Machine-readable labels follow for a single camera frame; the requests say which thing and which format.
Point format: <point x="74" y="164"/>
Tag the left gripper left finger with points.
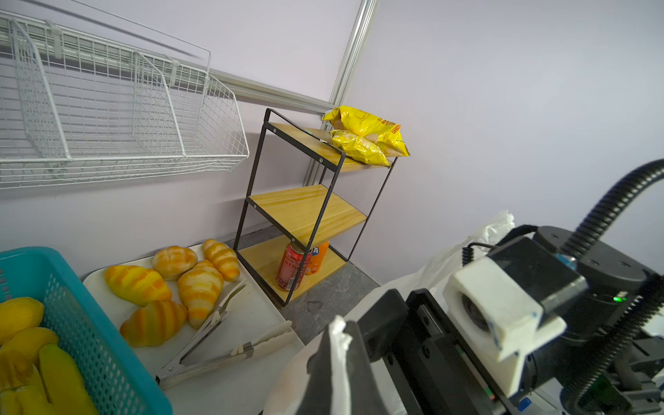
<point x="322" y="394"/>

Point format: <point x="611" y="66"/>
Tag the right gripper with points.
<point x="432" y="367"/>

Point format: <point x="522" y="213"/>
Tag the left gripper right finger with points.
<point x="364" y="394"/>

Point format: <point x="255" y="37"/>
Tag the white plastic grocery bag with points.
<point x="289" y="392"/>

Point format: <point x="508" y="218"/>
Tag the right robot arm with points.
<point x="605" y="361"/>

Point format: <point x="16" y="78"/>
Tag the red soda can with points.
<point x="293" y="267"/>

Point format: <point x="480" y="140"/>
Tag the orange soda can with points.
<point x="318" y="254"/>

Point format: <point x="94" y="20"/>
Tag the white serving tongs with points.
<point x="224" y="339"/>

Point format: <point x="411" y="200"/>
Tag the croissant centre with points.
<point x="199" y="290"/>

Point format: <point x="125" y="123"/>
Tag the croissant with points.
<point x="223" y="258"/>
<point x="172" y="262"/>
<point x="154" y="324"/>
<point x="199" y="290"/>
<point x="137" y="285"/>

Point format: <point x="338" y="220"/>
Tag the black wooden shelf rack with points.
<point x="307" y="216"/>

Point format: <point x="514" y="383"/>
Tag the croissant far right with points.
<point x="223" y="258"/>

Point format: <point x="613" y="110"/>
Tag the croissant front left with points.
<point x="154" y="324"/>

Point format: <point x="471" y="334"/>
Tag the croissant top middle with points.
<point x="172" y="262"/>

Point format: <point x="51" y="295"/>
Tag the teal plastic basket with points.
<point x="114" y="377"/>

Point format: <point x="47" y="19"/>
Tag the croissant far left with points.
<point x="137" y="285"/>

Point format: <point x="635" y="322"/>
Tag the yellow chip bag left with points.
<point x="358" y="148"/>

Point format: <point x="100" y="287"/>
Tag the yellow chip bag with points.
<point x="358" y="148"/>
<point x="386" y="134"/>

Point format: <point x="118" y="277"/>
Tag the yellow chip bag right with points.
<point x="386" y="134"/>

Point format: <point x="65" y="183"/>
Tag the banana bunch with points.
<point x="38" y="377"/>

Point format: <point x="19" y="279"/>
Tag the yellow lemon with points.
<point x="20" y="314"/>

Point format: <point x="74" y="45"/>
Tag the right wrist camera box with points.
<point x="509" y="303"/>

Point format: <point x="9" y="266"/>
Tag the long white wire basket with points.
<point x="79" y="108"/>

